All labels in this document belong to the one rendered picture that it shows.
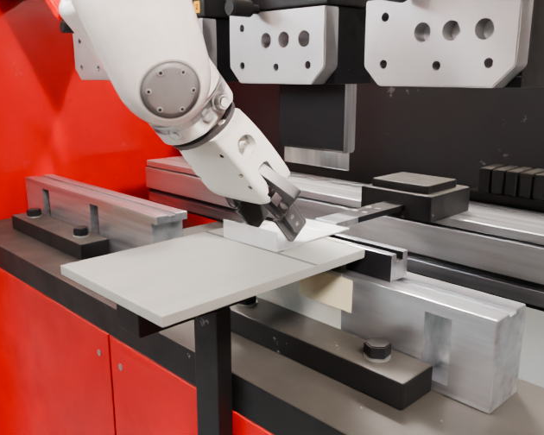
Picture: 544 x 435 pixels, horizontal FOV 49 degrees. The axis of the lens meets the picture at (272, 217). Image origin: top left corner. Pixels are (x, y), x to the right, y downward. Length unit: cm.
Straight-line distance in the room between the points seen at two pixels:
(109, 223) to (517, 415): 72
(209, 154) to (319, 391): 26
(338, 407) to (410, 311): 12
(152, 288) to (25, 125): 92
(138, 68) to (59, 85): 100
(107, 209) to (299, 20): 54
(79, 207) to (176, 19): 75
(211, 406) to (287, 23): 42
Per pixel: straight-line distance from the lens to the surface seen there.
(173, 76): 45
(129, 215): 100
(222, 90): 57
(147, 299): 52
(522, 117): 111
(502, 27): 53
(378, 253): 65
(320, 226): 73
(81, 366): 99
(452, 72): 54
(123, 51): 45
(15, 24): 142
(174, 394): 77
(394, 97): 124
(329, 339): 66
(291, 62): 66
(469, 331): 59
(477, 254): 87
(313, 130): 69
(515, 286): 86
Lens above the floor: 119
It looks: 14 degrees down
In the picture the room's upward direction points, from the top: straight up
